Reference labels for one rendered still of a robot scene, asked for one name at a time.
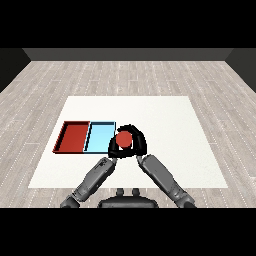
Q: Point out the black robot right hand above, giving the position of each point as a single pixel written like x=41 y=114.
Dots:
x=141 y=141

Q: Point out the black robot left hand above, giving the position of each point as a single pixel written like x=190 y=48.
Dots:
x=112 y=149

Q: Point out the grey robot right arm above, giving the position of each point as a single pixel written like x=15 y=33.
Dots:
x=163 y=178

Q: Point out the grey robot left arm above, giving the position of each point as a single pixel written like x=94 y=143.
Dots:
x=95 y=178

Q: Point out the small red can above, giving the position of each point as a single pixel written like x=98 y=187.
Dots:
x=124 y=139

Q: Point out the light blue shallow open box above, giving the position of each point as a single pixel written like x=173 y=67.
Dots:
x=99 y=137

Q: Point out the red shallow open box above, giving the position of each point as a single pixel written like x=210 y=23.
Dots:
x=72 y=137

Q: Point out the dark grey robot body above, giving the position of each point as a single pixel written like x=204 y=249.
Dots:
x=128 y=202

